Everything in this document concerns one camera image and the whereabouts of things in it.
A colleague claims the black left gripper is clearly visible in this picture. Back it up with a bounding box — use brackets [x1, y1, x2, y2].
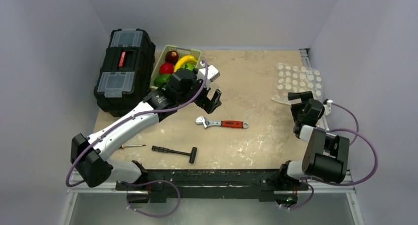
[177, 69, 220, 113]

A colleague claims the clear zip top bag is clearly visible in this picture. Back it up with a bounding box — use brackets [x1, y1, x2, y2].
[271, 63, 323, 105]

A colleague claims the pale green perforated basket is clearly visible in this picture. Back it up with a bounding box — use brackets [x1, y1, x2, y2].
[149, 45, 203, 91]

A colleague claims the green bell pepper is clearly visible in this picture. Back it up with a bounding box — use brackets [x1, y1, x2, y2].
[154, 73, 171, 88]

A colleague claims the green watermelon toy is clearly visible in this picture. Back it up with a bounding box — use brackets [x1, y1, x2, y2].
[180, 63, 195, 71]

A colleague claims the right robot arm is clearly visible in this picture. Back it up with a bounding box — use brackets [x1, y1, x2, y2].
[277, 91, 349, 189]

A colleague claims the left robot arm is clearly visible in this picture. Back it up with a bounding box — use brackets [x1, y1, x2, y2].
[70, 65, 221, 190]

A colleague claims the black hammer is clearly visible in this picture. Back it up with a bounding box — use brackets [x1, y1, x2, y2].
[151, 146, 198, 164]

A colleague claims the yellow banana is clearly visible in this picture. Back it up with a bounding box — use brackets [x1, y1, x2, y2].
[174, 55, 198, 72]

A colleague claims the red tomato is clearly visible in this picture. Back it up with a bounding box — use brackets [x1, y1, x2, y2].
[159, 63, 174, 75]

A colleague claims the dark red apple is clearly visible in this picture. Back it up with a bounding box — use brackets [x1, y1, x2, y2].
[165, 50, 179, 65]

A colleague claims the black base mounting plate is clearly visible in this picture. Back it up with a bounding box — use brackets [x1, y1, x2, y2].
[115, 169, 308, 204]

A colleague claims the black plastic toolbox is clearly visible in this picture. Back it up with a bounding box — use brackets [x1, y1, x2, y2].
[93, 29, 156, 117]

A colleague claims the red handled adjustable wrench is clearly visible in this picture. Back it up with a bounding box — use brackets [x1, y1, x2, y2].
[195, 116, 249, 129]

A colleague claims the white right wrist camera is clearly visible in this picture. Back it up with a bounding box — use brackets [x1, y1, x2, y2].
[323, 99, 334, 116]

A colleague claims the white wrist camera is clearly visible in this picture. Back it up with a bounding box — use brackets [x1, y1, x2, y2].
[323, 99, 334, 116]
[197, 65, 221, 86]

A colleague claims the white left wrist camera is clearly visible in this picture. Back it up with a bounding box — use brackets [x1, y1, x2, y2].
[197, 65, 221, 86]

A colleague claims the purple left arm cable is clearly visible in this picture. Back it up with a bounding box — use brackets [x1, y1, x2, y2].
[66, 60, 209, 188]

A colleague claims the yellow handled screwdriver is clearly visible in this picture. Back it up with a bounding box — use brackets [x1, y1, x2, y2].
[120, 144, 146, 149]

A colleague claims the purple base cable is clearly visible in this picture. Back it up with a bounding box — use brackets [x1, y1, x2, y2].
[126, 180, 181, 218]

